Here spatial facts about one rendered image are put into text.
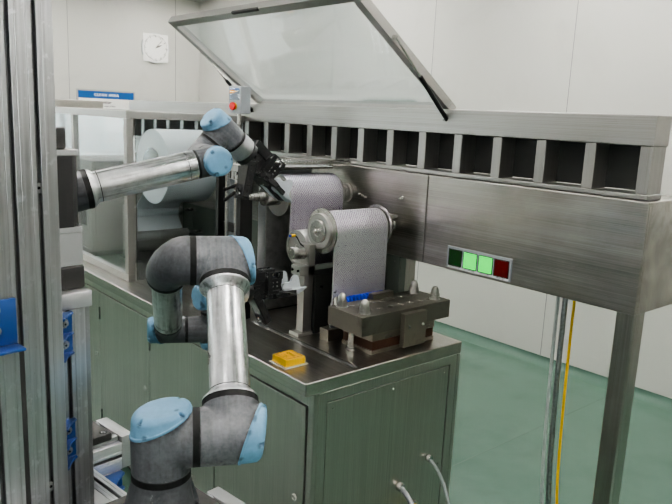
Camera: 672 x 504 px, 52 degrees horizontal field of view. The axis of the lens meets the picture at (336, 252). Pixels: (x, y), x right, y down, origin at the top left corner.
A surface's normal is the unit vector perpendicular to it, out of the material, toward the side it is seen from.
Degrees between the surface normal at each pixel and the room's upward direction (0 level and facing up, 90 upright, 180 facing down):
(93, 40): 90
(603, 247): 90
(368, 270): 90
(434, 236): 90
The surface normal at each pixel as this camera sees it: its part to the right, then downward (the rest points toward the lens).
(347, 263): 0.65, 0.18
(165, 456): 0.25, 0.23
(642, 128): -0.76, 0.09
